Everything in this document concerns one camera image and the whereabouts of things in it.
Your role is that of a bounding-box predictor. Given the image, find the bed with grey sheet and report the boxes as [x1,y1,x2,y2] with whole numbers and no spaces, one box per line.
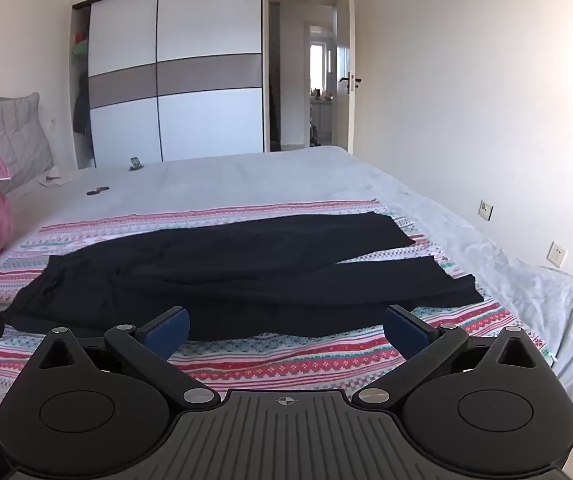
[0,145,573,421]

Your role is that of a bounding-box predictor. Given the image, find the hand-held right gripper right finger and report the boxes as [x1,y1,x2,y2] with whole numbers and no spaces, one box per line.
[351,304,543,407]

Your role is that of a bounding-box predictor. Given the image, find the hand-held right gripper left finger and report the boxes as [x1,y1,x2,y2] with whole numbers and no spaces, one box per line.
[31,306,222,409]

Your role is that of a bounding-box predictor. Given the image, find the white grey sliding wardrobe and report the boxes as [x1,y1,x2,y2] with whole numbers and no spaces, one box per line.
[70,0,267,170]

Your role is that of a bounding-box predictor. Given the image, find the dark hanging clothes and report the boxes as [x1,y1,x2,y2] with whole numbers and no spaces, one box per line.
[72,72,92,136]

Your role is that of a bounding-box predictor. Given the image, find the white room door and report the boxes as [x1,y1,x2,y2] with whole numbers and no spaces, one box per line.
[334,0,363,156]

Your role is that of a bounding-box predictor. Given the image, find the patterned red green blanket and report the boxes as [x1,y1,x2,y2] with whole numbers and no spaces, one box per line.
[0,197,560,428]

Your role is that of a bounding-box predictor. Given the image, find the grey quilted pillow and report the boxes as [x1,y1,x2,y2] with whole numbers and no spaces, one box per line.
[0,92,54,196]

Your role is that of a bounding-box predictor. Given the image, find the black pants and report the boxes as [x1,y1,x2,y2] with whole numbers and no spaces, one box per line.
[4,211,485,341]

